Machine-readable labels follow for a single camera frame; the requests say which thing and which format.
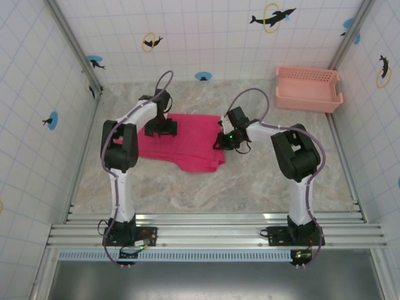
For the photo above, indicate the pink long pants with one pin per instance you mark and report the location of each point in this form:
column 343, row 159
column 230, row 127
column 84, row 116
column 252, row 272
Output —
column 193, row 140

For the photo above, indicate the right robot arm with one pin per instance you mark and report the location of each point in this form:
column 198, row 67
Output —
column 300, row 200

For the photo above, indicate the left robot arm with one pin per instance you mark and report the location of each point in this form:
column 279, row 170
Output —
column 120, row 193

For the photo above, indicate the blue circle fin sticker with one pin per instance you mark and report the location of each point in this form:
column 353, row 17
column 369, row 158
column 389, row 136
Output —
column 203, row 76

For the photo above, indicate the pink plastic basket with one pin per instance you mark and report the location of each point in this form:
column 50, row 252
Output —
column 307, row 92

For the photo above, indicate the blue circle shark sticker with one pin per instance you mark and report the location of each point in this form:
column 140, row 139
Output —
column 94, row 61

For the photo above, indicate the blue circle seal sticker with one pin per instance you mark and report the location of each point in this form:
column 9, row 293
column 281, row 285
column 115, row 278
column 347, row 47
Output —
column 53, row 120

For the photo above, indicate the black connector board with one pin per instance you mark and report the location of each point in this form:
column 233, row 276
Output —
column 301, row 257
column 128, row 257

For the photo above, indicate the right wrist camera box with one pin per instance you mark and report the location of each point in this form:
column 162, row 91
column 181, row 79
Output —
column 225, row 122

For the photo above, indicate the aluminium side rail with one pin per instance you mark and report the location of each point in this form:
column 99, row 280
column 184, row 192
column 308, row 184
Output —
column 340, row 137
column 87, row 137

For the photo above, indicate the aluminium mounting rail frame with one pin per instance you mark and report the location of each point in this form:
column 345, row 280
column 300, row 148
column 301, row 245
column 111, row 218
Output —
column 212, row 231

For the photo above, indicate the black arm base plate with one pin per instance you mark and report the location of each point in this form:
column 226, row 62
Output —
column 276, row 236
column 147, row 234

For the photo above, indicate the aluminium corner post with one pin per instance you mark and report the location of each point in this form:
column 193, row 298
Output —
column 75, row 50
column 353, row 34

